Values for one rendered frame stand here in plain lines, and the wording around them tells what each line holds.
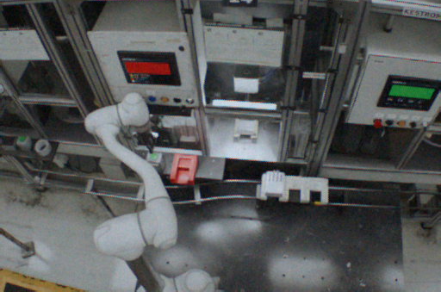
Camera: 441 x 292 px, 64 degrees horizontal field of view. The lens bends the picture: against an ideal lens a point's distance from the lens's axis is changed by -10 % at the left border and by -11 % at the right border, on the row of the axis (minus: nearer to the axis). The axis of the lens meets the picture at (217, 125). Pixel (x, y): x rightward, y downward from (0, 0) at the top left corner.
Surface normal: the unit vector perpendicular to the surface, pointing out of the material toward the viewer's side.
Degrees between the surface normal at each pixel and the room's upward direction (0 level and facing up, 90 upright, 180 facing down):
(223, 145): 0
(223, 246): 0
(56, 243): 0
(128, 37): 90
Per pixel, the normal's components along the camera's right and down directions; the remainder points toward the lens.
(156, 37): -0.14, 0.82
